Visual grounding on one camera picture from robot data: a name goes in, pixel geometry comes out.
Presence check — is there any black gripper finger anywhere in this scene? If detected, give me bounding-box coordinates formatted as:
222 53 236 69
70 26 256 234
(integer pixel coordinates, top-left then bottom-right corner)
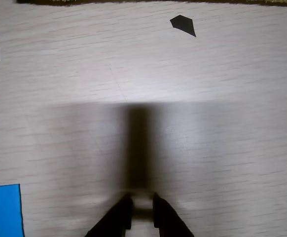
84 193 134 237
152 193 195 237

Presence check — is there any pentagon black tape mark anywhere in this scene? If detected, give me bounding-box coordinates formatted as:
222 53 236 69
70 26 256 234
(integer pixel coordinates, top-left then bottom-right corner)
170 14 197 38

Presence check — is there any blue paper sheet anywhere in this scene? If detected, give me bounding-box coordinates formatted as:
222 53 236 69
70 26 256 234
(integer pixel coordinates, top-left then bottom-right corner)
0 184 25 237

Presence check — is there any yellow towel with black trim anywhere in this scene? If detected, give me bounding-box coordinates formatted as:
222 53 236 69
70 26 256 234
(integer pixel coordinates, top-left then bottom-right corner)
17 0 287 8

